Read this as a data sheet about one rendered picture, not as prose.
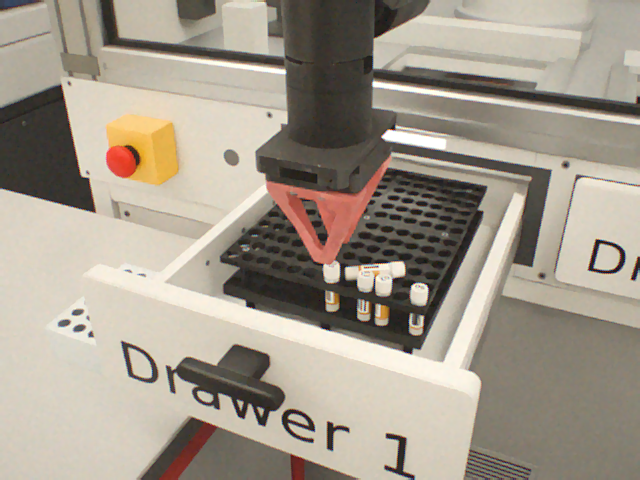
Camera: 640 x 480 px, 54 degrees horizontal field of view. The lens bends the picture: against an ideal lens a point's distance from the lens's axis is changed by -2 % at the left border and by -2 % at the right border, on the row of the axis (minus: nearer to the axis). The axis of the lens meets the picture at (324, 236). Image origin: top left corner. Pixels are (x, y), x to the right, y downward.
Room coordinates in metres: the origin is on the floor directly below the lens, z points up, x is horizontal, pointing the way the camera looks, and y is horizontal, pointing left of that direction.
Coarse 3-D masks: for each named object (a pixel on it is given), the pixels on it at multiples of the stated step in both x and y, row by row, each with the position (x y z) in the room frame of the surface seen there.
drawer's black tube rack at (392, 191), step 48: (384, 192) 0.56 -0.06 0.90; (432, 192) 0.56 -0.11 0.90; (480, 192) 0.56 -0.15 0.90; (240, 240) 0.47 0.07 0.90; (288, 240) 0.47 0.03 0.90; (384, 240) 0.47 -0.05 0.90; (432, 240) 0.47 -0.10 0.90; (240, 288) 0.43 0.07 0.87; (288, 288) 0.43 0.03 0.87; (432, 288) 0.40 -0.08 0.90; (384, 336) 0.38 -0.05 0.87
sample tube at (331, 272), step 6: (324, 264) 0.41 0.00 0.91; (336, 264) 0.41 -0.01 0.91; (324, 270) 0.41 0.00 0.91; (330, 270) 0.40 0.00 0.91; (336, 270) 0.40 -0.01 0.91; (324, 276) 0.41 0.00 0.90; (330, 276) 0.40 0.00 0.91; (336, 276) 0.40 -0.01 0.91; (330, 282) 0.40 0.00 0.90; (336, 282) 0.40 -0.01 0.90; (330, 294) 0.40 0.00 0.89; (336, 294) 0.40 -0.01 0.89; (330, 300) 0.40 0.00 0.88; (336, 300) 0.40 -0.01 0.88; (330, 306) 0.40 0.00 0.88; (336, 306) 0.40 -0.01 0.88
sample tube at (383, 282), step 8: (376, 280) 0.39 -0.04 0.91; (384, 280) 0.39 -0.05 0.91; (376, 288) 0.39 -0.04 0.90; (384, 288) 0.39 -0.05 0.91; (384, 296) 0.39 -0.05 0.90; (376, 304) 0.39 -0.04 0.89; (376, 312) 0.39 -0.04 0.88; (384, 312) 0.39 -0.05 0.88; (376, 320) 0.39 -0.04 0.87; (384, 320) 0.39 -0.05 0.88
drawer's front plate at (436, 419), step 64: (128, 320) 0.36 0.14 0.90; (192, 320) 0.33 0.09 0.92; (256, 320) 0.32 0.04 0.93; (128, 384) 0.36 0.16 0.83; (192, 384) 0.34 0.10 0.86; (320, 384) 0.29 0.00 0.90; (384, 384) 0.28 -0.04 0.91; (448, 384) 0.26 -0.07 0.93; (320, 448) 0.29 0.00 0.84; (384, 448) 0.28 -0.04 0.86; (448, 448) 0.26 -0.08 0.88
